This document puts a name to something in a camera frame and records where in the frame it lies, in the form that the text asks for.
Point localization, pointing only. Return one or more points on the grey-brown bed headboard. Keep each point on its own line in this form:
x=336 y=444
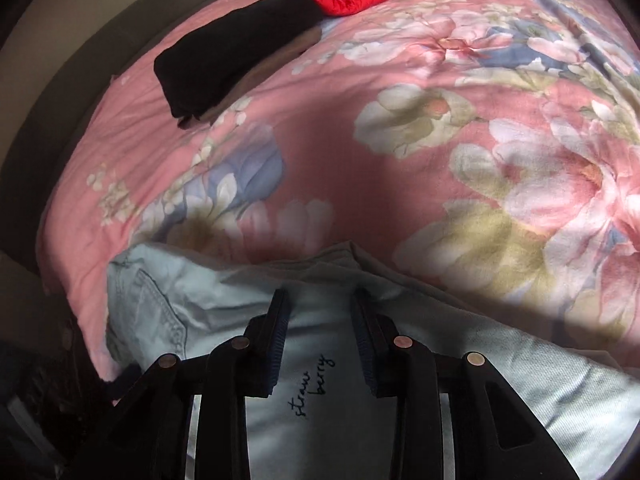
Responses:
x=60 y=125

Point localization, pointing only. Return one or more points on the pink floral blanket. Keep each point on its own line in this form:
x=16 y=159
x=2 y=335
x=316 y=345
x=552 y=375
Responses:
x=350 y=170

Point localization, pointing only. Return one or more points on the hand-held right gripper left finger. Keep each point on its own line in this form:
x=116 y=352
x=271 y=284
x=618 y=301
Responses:
x=277 y=341

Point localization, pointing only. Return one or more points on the light blue denim pants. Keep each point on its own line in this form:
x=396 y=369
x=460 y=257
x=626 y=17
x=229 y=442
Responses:
x=320 y=320

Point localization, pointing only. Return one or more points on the black folded garment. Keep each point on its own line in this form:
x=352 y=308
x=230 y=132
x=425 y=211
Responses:
x=225 y=55

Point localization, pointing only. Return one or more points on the brown folded garment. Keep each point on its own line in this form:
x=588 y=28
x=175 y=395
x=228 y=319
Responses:
x=296 y=45

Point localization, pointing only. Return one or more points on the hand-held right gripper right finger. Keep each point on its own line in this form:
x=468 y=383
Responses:
x=364 y=346

